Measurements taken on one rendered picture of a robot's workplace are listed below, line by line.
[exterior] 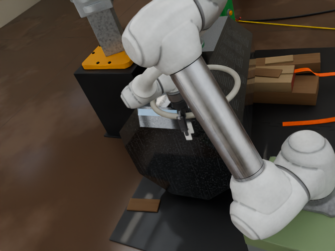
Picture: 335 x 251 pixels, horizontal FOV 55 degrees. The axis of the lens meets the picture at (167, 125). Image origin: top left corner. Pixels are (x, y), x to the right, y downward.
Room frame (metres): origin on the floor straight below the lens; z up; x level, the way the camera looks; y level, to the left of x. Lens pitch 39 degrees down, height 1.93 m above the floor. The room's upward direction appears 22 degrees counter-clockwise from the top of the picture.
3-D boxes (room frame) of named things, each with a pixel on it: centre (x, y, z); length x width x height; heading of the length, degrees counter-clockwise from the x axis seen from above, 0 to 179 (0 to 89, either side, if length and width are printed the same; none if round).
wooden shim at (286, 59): (2.49, -1.21, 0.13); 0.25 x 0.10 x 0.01; 61
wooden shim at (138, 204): (1.56, 0.39, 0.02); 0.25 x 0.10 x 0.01; 62
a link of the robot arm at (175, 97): (1.22, -0.09, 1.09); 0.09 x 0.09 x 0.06
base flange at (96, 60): (2.61, 0.16, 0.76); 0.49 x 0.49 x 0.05; 52
